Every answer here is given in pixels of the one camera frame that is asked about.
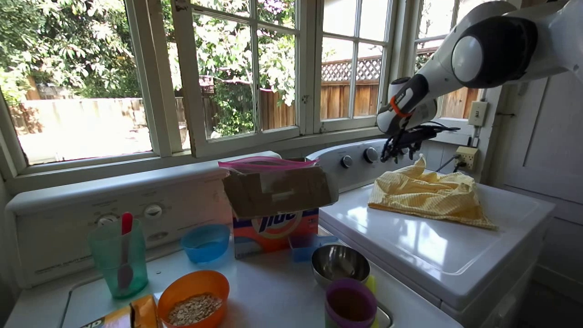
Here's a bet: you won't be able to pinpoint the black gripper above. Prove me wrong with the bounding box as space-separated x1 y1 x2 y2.
379 120 441 164

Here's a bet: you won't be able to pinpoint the yellow striped towel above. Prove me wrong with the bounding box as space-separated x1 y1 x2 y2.
367 153 500 232

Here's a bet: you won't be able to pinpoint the beige plug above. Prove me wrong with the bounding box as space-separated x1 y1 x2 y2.
454 144 481 175

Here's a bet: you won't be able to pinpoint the wooden fence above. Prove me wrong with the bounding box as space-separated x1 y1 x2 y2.
175 57 489 133

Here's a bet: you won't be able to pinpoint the steel bowl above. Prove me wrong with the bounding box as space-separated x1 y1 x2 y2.
310 242 372 283

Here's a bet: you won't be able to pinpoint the white cabinet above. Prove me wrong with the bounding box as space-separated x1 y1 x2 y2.
485 53 583 306

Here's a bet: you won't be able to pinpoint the orange detergent box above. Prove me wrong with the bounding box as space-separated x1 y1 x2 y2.
217 155 341 257

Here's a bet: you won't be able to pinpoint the purple plastic cup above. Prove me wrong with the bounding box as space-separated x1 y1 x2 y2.
323 277 379 328

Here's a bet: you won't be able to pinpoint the white washing machine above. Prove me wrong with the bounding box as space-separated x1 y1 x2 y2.
2 150 463 328

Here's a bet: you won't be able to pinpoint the blue plastic bowl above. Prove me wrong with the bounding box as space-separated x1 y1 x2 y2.
181 222 234 266

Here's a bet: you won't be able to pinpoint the white washer knob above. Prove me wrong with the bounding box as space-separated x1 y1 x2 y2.
143 202 166 221
97 213 121 230

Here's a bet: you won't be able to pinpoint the orange plastic bowl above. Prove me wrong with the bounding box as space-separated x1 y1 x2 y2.
155 268 232 328

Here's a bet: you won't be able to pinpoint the oats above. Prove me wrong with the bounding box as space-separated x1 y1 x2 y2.
166 292 224 326

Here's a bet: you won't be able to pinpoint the yellow packet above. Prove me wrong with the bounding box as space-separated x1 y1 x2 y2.
81 293 161 328

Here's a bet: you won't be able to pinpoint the teal plastic cup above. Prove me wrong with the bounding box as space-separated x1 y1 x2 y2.
88 219 152 299

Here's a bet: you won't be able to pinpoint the black power cable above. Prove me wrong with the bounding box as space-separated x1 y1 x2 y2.
436 153 467 177

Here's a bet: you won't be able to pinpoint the wall outlet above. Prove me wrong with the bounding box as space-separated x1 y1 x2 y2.
469 98 490 128

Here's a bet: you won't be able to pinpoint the white window frame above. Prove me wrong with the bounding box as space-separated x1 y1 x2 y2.
0 0 507 197

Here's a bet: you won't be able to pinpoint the red handled spoon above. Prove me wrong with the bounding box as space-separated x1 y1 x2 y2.
115 210 135 292

